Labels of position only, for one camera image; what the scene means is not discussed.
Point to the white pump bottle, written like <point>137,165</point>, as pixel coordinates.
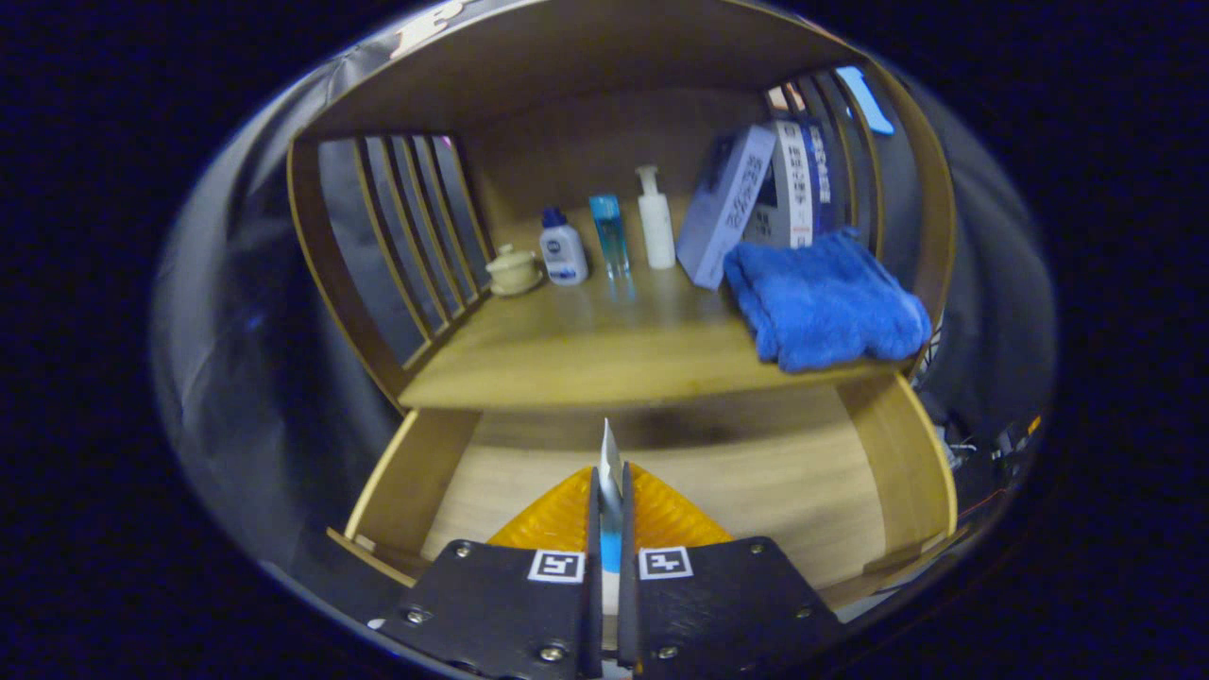
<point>656,227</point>

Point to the beige lidded teacup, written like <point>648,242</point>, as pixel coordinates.
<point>515,274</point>

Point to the wooden cabinet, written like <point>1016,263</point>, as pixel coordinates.
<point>586,57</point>

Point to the clear blue bottle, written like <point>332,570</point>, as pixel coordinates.
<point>609,236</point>

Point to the white spine book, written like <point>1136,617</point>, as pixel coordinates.
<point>793,189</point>

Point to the white bottle blue cap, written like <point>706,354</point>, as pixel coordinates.
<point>564,255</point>

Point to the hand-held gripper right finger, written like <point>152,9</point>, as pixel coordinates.
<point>626,614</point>

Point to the lavender book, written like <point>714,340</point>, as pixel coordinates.
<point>723,208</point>

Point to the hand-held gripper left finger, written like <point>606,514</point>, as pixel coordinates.
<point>594,614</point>

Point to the black equipment with orange clamp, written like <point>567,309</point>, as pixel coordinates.
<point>1011,439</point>

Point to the blue towel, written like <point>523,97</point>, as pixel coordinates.
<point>822,302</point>

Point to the blue and white tube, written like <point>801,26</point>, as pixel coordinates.
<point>611,463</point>

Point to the wooden countertop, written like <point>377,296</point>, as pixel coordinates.
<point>586,340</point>

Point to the wooden drawer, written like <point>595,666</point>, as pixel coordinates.
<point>756,491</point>

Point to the dark blue book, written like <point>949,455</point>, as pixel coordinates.
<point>820,170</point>

